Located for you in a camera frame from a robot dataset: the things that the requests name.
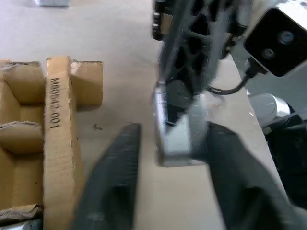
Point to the silver metal block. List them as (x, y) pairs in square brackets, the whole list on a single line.
[(176, 146)]

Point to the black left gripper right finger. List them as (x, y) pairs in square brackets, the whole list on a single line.
[(239, 182)]

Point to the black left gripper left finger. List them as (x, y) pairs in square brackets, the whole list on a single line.
[(112, 182)]

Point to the black robot body part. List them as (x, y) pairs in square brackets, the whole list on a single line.
[(291, 155)]

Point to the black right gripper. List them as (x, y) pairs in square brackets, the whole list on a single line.
[(157, 24)]

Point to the brown cardboard divider tray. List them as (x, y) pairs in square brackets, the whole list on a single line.
[(60, 134)]

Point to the white box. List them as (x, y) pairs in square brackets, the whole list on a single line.
[(51, 2)]

